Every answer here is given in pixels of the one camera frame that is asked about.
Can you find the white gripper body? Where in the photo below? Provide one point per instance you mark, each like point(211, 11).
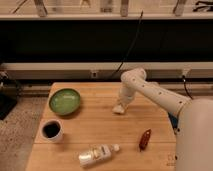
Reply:
point(126, 96)

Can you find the white sponge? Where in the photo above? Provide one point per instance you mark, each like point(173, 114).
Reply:
point(119, 109)

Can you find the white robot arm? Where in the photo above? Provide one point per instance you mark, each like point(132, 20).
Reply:
point(194, 139)

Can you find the blue connector box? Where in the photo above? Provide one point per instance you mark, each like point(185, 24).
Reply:
point(173, 120)

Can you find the clear plastic bottle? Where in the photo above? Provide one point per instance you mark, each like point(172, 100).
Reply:
point(97, 154)

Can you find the dark equipment at left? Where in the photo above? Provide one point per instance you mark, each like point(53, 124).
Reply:
point(9, 93)

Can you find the white wall outlet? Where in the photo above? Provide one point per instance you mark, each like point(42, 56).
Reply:
point(94, 74)

